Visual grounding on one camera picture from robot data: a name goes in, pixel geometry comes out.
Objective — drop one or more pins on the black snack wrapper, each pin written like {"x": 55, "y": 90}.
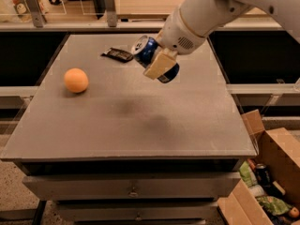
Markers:
{"x": 118, "y": 55}

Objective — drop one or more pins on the white orange bag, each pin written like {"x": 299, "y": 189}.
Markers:
{"x": 14, "y": 11}

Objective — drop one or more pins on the left metal bracket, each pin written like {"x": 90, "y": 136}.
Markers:
{"x": 36, "y": 13}

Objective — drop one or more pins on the brown cardboard box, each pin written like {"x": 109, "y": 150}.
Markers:
{"x": 280, "y": 151}

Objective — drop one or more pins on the grey drawer cabinet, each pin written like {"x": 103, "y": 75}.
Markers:
{"x": 125, "y": 123}

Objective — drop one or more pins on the upper grey drawer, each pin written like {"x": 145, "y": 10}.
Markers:
{"x": 208, "y": 185}

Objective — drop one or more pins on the grey drawer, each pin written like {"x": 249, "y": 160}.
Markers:
{"x": 137, "y": 211}
{"x": 208, "y": 185}

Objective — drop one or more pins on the light wooden desk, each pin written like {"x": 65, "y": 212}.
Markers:
{"x": 150, "y": 0}

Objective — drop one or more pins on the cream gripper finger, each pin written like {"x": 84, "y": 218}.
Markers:
{"x": 163, "y": 62}

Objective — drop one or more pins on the lower grey drawer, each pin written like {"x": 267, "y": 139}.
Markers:
{"x": 137, "y": 211}

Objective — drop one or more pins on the blue pepsi can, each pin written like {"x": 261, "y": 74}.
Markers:
{"x": 144, "y": 51}

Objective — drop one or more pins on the metal bracket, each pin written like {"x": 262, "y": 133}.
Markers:
{"x": 111, "y": 13}
{"x": 36, "y": 13}

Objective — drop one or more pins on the orange fruit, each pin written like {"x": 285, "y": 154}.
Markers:
{"x": 75, "y": 80}

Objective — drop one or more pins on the green snack bag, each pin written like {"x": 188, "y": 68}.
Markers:
{"x": 273, "y": 205}

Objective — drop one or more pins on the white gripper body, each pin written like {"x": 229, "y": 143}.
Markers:
{"x": 178, "y": 35}

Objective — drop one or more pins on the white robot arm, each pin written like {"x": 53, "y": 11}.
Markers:
{"x": 188, "y": 26}

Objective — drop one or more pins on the dark can in box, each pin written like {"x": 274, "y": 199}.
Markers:
{"x": 263, "y": 175}

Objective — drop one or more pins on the middle metal bracket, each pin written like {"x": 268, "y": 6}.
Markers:
{"x": 111, "y": 13}

